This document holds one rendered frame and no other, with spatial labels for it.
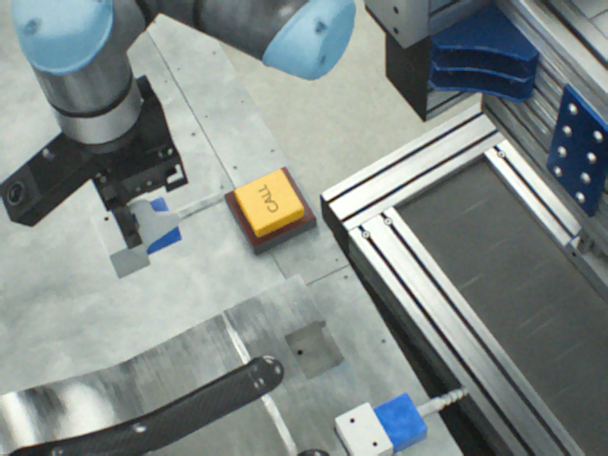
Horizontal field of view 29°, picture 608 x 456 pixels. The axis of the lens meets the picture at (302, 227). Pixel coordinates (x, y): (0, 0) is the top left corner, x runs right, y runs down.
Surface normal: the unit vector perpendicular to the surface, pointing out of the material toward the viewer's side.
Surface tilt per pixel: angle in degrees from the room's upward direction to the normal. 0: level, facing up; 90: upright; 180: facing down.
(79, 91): 90
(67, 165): 29
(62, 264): 0
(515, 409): 0
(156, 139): 90
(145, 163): 0
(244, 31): 68
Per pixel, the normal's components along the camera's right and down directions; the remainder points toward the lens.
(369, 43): -0.07, -0.47
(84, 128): -0.03, 0.88
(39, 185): -0.49, -0.20
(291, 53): -0.48, 0.58
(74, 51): 0.29, 0.81
